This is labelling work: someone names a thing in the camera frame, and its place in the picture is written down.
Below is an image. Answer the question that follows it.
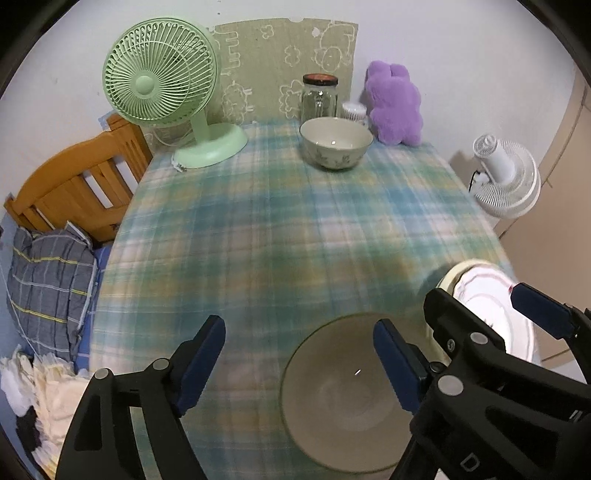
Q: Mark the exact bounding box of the black cloth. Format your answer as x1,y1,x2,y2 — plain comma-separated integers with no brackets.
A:
16,408,44,450

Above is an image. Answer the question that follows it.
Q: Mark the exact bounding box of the grey plaid pillow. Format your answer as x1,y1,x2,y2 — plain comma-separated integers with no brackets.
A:
7,222,99,365

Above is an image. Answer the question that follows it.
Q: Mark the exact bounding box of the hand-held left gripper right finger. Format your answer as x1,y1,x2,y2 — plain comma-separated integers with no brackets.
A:
373,318,440,415

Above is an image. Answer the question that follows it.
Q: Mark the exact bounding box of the white standing fan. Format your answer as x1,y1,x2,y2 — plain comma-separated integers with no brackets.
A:
471,134,541,220

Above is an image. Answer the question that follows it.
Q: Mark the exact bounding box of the green desk fan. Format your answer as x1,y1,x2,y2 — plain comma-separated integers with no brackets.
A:
102,17,247,169

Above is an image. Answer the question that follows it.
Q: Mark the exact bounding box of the cream crumpled cloth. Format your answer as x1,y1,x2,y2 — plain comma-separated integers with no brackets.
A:
0,348,93,476

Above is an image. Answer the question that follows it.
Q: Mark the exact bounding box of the beige door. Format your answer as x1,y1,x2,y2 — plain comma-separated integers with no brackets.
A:
499,69,591,384

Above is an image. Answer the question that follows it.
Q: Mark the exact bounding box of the pink rimmed white plate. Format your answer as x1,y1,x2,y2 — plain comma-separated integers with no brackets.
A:
450,265,536,361

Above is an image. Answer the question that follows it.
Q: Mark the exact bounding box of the plaid tablecloth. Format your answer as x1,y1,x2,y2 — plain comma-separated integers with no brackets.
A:
90,121,513,480

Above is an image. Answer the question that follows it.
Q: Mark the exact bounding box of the small clear plastic container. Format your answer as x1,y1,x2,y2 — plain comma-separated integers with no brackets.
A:
341,102,369,124

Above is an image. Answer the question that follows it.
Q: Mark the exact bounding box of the green fan white cable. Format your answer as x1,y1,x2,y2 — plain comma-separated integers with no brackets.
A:
150,127,195,174

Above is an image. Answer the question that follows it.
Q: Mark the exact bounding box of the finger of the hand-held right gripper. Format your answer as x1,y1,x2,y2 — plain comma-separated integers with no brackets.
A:
424,287,513,403
510,282,591,352

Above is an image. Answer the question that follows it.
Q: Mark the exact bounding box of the green patterned board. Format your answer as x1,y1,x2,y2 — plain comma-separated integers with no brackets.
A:
139,18,360,139

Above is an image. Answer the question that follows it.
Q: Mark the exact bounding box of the glass jar with brown lid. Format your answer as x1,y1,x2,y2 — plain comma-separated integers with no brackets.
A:
301,73,339,123

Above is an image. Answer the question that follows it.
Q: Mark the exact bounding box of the purple plush toy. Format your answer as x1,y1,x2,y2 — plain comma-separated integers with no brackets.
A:
365,60,424,147

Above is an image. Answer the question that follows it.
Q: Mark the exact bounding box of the floral ceramic bowl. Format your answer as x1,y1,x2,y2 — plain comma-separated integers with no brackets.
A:
299,117,374,172
280,313,444,474

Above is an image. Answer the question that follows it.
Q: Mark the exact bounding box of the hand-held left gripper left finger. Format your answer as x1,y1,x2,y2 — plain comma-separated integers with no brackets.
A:
54,315,227,480

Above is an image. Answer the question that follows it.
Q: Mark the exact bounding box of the beaded yellow flower plate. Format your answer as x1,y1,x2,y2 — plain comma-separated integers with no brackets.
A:
426,259,497,365

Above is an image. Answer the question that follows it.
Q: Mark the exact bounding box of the wooden headboard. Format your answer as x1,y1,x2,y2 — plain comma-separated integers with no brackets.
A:
4,113,154,243

